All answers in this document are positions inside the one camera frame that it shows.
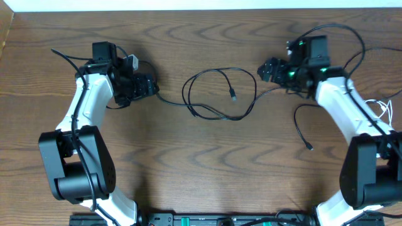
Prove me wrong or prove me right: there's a black usb cable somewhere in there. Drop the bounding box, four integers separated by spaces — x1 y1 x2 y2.
293 46 402 151
138 60 283 122

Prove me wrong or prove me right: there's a white usb cable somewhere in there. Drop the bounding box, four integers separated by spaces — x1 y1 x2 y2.
364 99 394 126

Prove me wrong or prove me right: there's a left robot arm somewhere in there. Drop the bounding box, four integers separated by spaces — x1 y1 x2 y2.
38 41 159 225

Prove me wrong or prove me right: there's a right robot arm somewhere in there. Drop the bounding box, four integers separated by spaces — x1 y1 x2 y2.
257 35 401 225

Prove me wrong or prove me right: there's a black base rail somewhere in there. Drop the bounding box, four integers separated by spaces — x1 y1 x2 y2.
68 212 386 226

